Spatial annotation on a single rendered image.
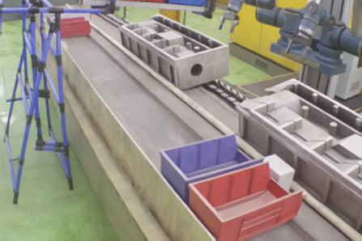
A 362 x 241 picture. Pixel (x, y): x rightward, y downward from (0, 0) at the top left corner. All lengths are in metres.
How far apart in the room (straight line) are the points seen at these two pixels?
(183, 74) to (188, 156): 0.84
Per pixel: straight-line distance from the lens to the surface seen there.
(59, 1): 8.39
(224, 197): 1.22
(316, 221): 1.30
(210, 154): 1.37
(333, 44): 3.02
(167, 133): 1.67
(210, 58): 2.14
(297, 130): 1.47
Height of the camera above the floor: 1.57
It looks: 26 degrees down
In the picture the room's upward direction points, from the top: 4 degrees clockwise
